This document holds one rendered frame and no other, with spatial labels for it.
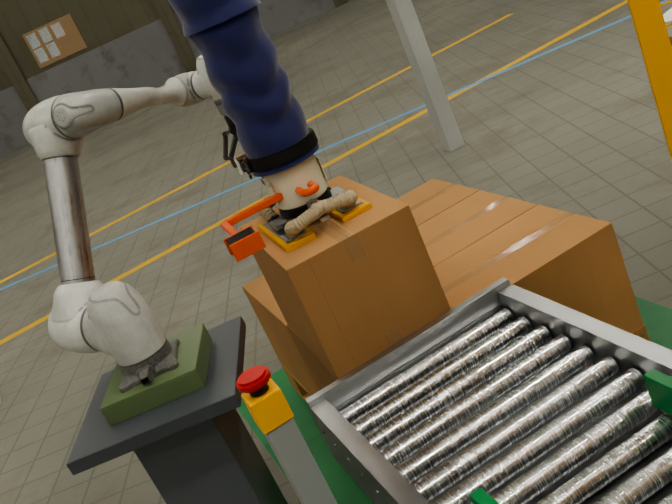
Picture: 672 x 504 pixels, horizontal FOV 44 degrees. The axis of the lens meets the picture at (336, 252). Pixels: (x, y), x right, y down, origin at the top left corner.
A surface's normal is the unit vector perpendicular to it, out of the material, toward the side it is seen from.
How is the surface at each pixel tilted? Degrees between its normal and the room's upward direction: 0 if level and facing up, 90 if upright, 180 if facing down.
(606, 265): 90
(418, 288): 90
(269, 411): 90
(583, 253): 90
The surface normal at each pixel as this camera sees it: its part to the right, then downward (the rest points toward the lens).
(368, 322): 0.32, 0.23
